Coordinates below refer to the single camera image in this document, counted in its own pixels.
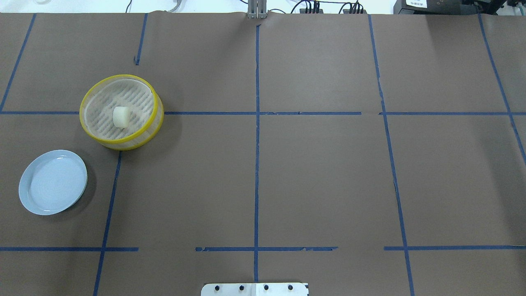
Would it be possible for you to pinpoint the white steamed bun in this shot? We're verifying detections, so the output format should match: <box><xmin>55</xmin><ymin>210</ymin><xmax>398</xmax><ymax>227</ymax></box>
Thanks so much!
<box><xmin>113</xmin><ymin>106</ymin><xmax>131</xmax><ymax>129</ymax></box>

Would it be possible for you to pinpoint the yellow plastic steamer basket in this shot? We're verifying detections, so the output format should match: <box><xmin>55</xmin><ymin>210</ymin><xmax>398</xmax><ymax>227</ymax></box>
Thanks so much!
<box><xmin>79</xmin><ymin>74</ymin><xmax>165</xmax><ymax>150</ymax></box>

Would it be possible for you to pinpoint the black connector block left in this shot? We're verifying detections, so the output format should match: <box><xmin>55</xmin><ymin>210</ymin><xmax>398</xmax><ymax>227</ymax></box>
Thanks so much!
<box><xmin>294</xmin><ymin>0</ymin><xmax>323</xmax><ymax>14</ymax></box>

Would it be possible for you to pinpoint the black connector block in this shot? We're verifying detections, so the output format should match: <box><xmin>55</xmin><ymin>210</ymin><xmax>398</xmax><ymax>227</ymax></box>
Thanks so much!
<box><xmin>339</xmin><ymin>1</ymin><xmax>367</xmax><ymax>14</ymax></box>
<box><xmin>294</xmin><ymin>0</ymin><xmax>323</xmax><ymax>14</ymax></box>

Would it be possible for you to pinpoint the metal mounting plate with bolts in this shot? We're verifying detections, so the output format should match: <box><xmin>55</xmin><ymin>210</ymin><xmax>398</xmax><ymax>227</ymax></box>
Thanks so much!
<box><xmin>201</xmin><ymin>282</ymin><xmax>309</xmax><ymax>296</ymax></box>

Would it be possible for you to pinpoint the black connector block right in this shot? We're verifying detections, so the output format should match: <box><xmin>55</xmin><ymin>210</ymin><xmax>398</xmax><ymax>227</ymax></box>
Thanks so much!
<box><xmin>339</xmin><ymin>1</ymin><xmax>367</xmax><ymax>14</ymax></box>

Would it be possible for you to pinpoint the black device with label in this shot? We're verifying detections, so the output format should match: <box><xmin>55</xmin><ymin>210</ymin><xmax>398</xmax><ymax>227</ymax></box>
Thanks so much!
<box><xmin>393</xmin><ymin>0</ymin><xmax>507</xmax><ymax>15</ymax></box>

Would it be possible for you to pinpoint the light blue round plate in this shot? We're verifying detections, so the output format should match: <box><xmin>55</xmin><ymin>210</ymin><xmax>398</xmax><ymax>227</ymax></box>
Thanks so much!
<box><xmin>18</xmin><ymin>150</ymin><xmax>87</xmax><ymax>215</ymax></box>

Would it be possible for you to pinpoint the grey metal bracket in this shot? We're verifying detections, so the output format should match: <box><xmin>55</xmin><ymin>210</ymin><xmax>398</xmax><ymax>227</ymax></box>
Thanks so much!
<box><xmin>246</xmin><ymin>0</ymin><xmax>268</xmax><ymax>19</ymax></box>

